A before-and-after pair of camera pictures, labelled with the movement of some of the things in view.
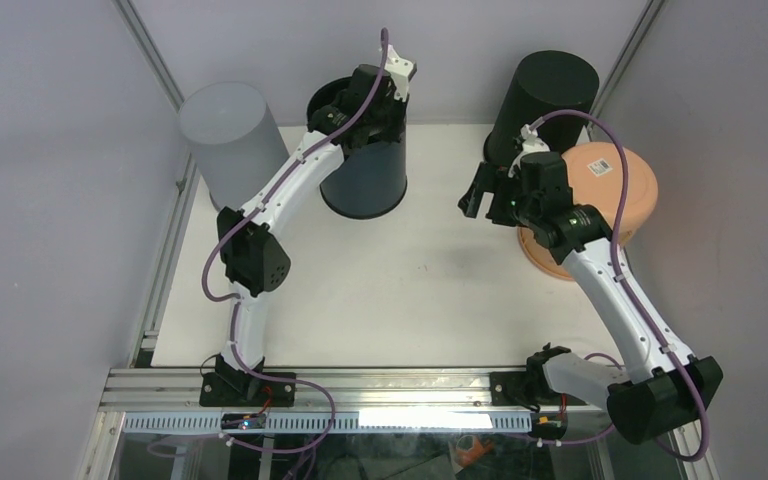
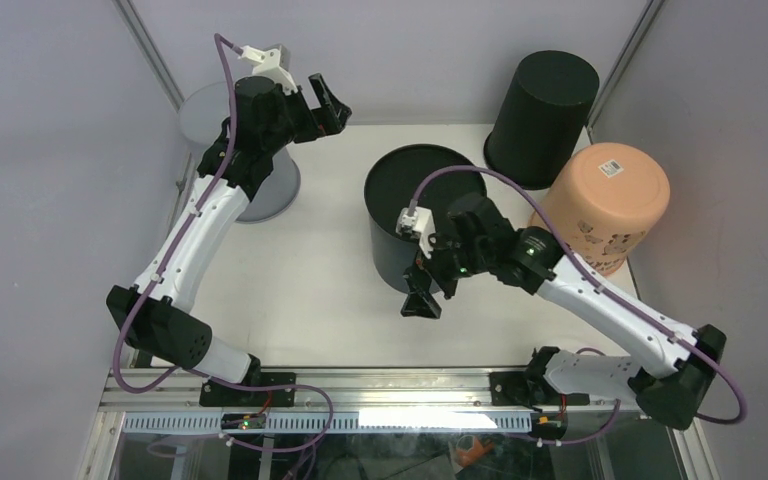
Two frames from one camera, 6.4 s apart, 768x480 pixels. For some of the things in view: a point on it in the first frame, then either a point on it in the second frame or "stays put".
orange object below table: (468, 458) stays put
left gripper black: (399, 107) → (332, 114)
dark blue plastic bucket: (372, 179) → (390, 182)
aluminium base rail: (180, 391) stays put
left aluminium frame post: (149, 50) stays put
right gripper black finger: (491, 179) → (420, 301)
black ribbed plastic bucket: (545, 83) stays put
